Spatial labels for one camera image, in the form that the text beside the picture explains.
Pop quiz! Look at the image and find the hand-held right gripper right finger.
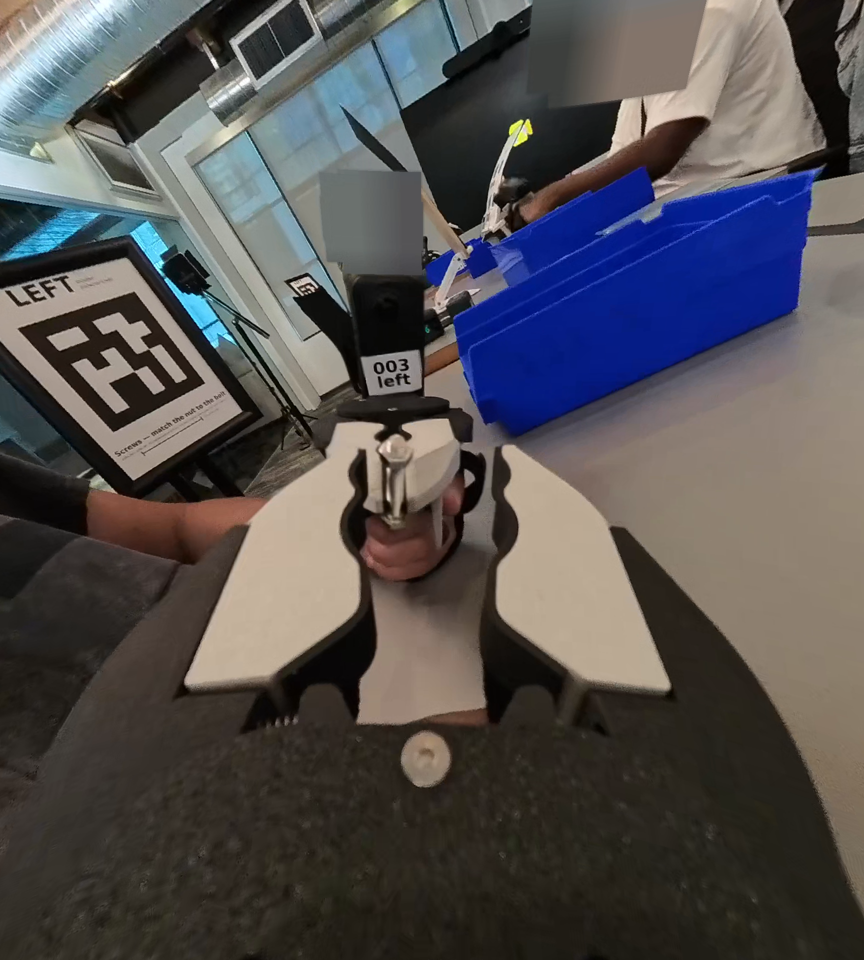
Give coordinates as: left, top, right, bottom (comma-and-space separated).
480, 444, 673, 727

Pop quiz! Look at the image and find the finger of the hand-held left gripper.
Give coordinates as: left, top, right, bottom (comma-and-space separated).
400, 421, 465, 550
324, 422, 388, 516

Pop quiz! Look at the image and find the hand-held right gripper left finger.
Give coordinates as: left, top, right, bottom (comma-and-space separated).
183, 448, 379, 725

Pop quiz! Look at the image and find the thin short steel bolt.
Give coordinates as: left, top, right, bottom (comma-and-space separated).
376, 436, 414, 531

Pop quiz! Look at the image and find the blue plastic bin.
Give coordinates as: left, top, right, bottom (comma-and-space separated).
492, 166, 657, 282
453, 168, 823, 438
423, 240, 497, 285

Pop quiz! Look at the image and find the person's left forearm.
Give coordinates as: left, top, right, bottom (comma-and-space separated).
87, 491, 268, 564

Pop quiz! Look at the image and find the person's left hand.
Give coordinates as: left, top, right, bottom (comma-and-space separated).
359, 476, 469, 584

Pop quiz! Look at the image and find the document stand with black board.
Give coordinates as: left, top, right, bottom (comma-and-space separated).
338, 105, 478, 316

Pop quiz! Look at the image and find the black display screen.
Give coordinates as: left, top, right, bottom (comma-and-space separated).
400, 45, 628, 230

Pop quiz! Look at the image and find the white sheet with yellow mark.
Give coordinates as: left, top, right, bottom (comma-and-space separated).
480, 118, 534, 234

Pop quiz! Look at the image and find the framed marker sign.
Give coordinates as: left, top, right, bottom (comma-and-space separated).
0, 236, 264, 498

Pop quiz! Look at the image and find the black video bar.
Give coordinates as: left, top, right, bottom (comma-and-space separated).
443, 22, 534, 80

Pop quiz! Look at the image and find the white air vent grille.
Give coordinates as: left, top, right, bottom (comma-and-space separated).
229, 0, 324, 80

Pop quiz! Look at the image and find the silver air duct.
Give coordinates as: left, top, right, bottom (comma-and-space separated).
0, 0, 201, 144
199, 63, 261, 125

